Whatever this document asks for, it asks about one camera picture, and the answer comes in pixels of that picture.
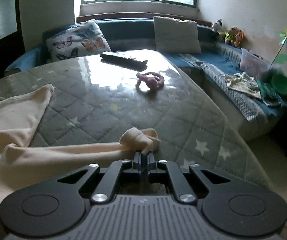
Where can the black remote control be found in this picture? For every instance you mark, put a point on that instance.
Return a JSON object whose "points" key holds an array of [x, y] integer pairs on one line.
{"points": [[123, 60]]}

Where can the crumpled white patterned cloth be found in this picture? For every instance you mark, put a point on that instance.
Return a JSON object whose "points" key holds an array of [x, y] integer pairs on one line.
{"points": [[244, 84]]}

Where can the teal corner sofa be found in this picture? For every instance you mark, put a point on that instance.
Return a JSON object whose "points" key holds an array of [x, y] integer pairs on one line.
{"points": [[250, 116]]}

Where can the orange green plush toys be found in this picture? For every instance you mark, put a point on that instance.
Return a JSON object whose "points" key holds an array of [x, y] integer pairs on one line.
{"points": [[234, 37]]}

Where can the plain grey pillow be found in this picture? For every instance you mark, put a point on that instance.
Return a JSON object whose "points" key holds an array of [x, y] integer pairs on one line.
{"points": [[176, 36]]}

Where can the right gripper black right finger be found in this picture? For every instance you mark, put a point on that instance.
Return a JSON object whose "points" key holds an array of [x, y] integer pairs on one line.
{"points": [[186, 185]]}

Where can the cream knit garment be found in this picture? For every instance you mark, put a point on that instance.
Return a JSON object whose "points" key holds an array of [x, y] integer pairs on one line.
{"points": [[22, 165]]}

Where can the clear plastic storage box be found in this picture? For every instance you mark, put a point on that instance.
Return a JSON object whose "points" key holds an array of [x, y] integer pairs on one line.
{"points": [[252, 65]]}

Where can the butterfly print pillow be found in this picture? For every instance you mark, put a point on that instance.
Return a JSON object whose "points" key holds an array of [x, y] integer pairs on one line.
{"points": [[81, 40]]}

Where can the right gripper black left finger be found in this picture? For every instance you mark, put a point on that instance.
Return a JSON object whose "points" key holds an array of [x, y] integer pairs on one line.
{"points": [[102, 185]]}

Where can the black white plush toy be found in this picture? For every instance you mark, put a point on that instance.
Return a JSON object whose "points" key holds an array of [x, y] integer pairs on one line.
{"points": [[218, 27]]}

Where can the green plastic bowl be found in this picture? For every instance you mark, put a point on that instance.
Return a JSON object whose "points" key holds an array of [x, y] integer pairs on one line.
{"points": [[279, 83]]}

